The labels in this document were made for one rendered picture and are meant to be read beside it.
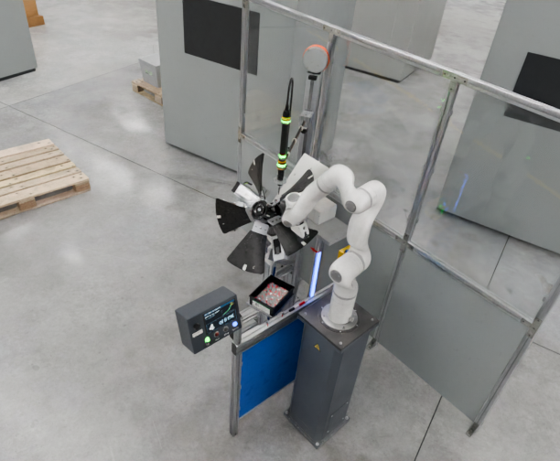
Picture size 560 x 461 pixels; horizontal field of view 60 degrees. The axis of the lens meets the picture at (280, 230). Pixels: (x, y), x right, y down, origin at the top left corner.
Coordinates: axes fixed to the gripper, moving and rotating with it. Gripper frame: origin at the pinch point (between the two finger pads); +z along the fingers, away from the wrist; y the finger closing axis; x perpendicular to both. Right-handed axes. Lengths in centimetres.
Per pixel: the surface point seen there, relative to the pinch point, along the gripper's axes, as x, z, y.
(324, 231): -38, 48, 26
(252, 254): 19.4, 16.0, 23.0
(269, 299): 27.9, 29.3, 0.5
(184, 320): 77, -26, -15
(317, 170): -44, 2, 33
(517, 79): -264, 52, 28
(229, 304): 57, -20, -18
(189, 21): -113, 8, 283
